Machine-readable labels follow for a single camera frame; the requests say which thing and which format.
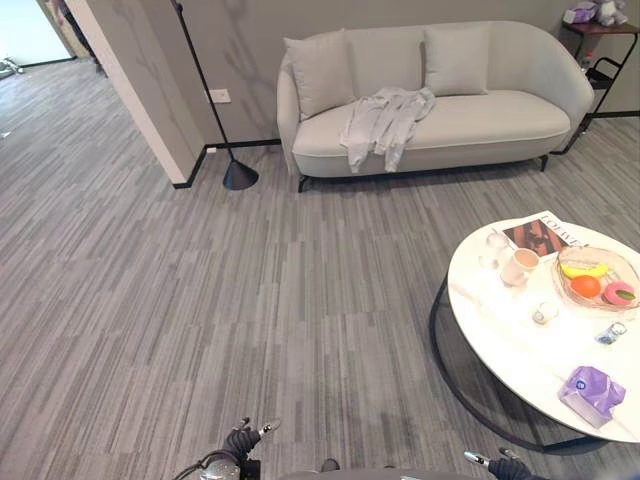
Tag white fashion magazine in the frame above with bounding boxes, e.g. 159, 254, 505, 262
501, 209, 591, 251

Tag purple tissue pack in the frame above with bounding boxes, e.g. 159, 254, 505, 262
557, 365, 628, 430

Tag black metal side table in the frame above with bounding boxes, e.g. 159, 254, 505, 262
549, 18, 640, 156

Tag round white marble coffee table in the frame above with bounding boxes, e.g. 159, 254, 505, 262
428, 213, 640, 454

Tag woven wicker fruit basket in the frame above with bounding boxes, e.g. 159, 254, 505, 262
552, 245, 640, 315

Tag orange fruit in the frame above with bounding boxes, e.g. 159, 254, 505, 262
570, 274, 602, 298

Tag white ceramic mug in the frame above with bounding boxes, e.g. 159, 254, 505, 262
499, 247, 541, 288

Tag yellow banana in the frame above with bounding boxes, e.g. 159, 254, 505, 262
559, 262, 612, 280

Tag black floor lamp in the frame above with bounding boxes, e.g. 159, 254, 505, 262
169, 0, 260, 192

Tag clear glass with blue print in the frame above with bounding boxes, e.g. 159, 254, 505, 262
594, 322, 629, 347

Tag grey square cushion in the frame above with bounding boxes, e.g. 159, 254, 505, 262
423, 24, 490, 97
282, 28, 358, 121

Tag pink toy peach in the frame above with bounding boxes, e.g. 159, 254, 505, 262
601, 281, 640, 307

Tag purple wipes pack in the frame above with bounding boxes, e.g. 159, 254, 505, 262
563, 0, 601, 25

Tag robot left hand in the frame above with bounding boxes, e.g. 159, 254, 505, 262
224, 417, 282, 465

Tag light grey fabric sofa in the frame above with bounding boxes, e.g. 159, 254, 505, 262
276, 19, 596, 194

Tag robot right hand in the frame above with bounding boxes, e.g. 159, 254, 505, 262
463, 447, 537, 480

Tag clear glass pitcher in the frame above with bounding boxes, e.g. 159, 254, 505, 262
477, 228, 511, 271

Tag small clear glass cup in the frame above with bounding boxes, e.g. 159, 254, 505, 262
531, 300, 560, 326

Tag light grey garment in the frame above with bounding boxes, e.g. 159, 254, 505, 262
339, 86, 437, 175

